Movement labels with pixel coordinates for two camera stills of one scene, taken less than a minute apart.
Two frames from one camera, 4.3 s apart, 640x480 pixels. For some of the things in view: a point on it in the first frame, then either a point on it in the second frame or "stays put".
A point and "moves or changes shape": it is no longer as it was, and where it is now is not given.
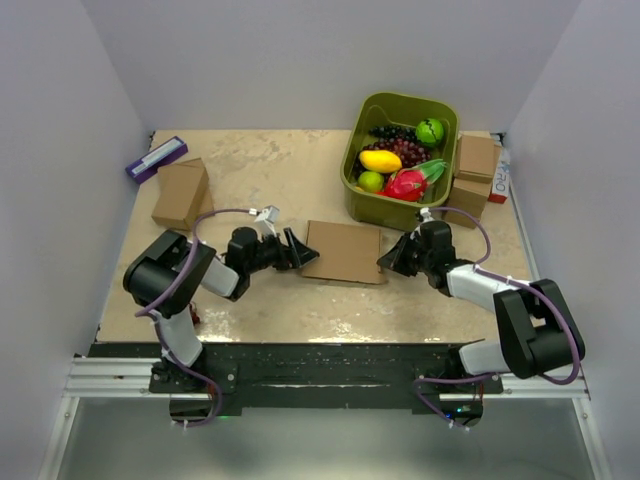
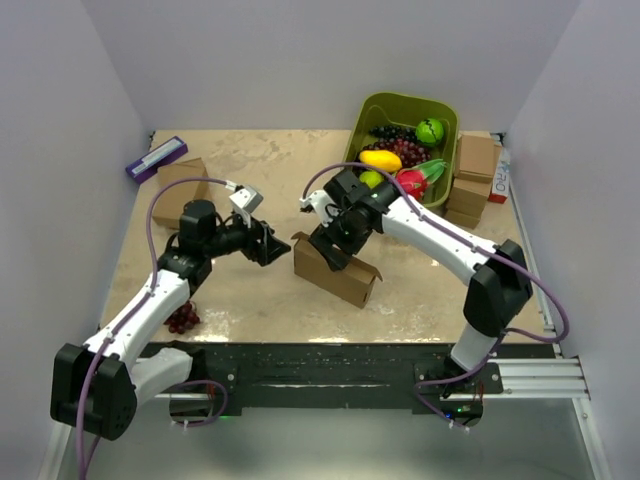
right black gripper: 395,259 -> 325,242
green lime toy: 370,181 stays put
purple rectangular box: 148,165 stays put
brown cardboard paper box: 347,253 moves or changes shape
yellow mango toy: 380,161 stays put
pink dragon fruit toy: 411,183 stays put
